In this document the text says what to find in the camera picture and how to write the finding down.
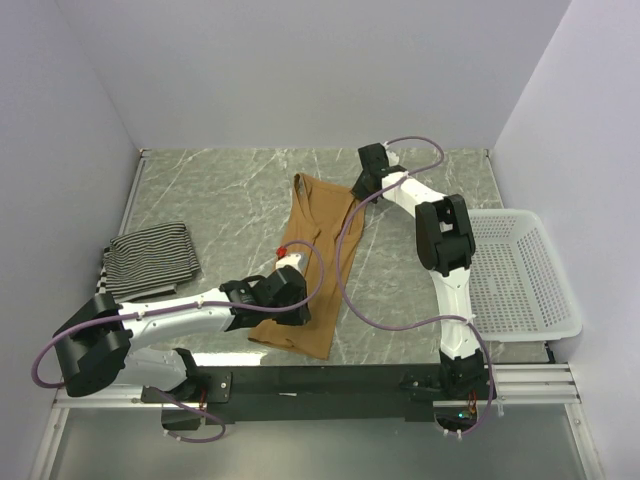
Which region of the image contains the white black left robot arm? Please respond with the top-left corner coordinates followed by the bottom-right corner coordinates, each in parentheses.
top-left (54, 265), bottom-right (311, 402)

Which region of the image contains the white plastic laundry basket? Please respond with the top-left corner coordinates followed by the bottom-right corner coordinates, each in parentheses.
top-left (469, 209), bottom-right (582, 343)

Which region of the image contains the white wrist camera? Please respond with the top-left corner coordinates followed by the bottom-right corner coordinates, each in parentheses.
top-left (275, 246), bottom-right (309, 274)
top-left (383, 142), bottom-right (400, 166)

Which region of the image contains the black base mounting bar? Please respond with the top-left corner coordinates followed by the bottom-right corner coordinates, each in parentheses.
top-left (172, 364), bottom-right (495, 424)

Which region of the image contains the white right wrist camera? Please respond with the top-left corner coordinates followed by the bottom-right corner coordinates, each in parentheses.
top-left (383, 142), bottom-right (400, 166)

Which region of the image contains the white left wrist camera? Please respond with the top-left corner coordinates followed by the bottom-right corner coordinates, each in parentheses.
top-left (275, 246), bottom-right (309, 274)

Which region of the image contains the purple striped tank top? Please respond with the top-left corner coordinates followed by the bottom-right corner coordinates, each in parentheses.
top-left (102, 221), bottom-right (201, 300)

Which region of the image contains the black white striped tank top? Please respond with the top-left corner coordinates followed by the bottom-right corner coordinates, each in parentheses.
top-left (95, 265), bottom-right (116, 299)

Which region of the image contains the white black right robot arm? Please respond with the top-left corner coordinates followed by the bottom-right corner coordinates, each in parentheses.
top-left (352, 143), bottom-right (488, 399)

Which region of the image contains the orange garment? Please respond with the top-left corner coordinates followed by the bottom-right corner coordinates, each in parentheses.
top-left (248, 173), bottom-right (365, 360)

